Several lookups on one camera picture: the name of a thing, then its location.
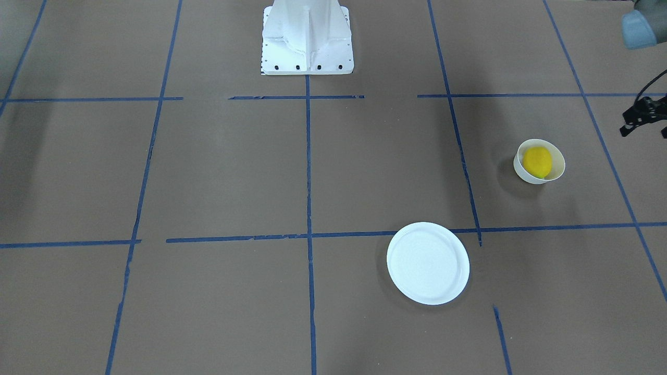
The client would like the yellow lemon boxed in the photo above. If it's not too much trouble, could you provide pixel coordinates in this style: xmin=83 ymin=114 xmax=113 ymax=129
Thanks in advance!
xmin=522 ymin=146 xmax=553 ymax=180

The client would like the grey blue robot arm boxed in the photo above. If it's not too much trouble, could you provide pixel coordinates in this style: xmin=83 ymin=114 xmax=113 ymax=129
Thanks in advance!
xmin=619 ymin=1 xmax=666 ymax=137

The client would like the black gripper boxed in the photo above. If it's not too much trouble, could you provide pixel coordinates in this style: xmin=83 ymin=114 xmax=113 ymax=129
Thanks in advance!
xmin=620 ymin=97 xmax=666 ymax=137

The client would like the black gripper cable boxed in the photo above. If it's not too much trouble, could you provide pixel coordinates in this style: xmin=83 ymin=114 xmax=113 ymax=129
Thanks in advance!
xmin=635 ymin=69 xmax=667 ymax=105

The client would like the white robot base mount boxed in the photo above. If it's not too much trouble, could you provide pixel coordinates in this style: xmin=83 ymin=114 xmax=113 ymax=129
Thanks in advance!
xmin=261 ymin=1 xmax=355 ymax=76

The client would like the white plastic plate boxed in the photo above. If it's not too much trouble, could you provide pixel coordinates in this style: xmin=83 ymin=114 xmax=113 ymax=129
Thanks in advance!
xmin=386 ymin=222 xmax=470 ymax=306

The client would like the white plastic bowl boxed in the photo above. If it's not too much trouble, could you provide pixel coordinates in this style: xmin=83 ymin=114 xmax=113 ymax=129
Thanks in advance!
xmin=513 ymin=139 xmax=565 ymax=185

